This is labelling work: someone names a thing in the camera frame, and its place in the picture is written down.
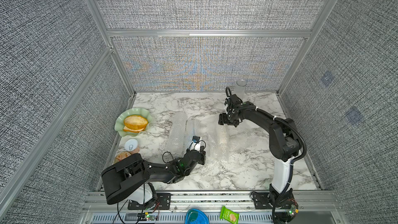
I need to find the bubble blue item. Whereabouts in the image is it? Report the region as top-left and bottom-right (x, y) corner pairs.
(184, 119), (196, 151)

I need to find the clear glass vase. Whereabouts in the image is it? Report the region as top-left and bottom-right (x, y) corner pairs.
(234, 79), (247, 100)

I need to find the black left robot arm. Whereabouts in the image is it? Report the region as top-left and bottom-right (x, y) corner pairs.
(101, 146), (206, 205)

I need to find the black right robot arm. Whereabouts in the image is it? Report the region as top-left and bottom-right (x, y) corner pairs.
(218, 87), (307, 222)

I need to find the blue plastic container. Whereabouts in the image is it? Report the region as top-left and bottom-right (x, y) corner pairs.
(184, 208), (209, 224)

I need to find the green snack packet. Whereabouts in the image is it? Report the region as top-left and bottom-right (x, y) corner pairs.
(219, 206), (239, 224)

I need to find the white round lid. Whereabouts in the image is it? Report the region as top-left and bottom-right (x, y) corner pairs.
(124, 139), (139, 152)

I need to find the bread roll sandwich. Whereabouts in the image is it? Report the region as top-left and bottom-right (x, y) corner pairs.
(123, 115), (149, 133)

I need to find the round food cup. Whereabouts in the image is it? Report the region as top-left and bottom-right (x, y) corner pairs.
(113, 151), (131, 164)

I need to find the green scalloped glass plate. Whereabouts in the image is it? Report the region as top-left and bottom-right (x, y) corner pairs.
(115, 107), (154, 137)

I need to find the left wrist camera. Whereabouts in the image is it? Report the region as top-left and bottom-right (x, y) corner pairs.
(189, 136), (201, 150)

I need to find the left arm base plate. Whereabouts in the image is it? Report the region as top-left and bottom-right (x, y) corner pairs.
(127, 193), (172, 212)

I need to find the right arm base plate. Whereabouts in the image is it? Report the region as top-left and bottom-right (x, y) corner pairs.
(250, 190), (298, 209)

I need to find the aluminium front rail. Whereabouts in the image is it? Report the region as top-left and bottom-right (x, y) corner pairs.
(78, 190), (349, 224)

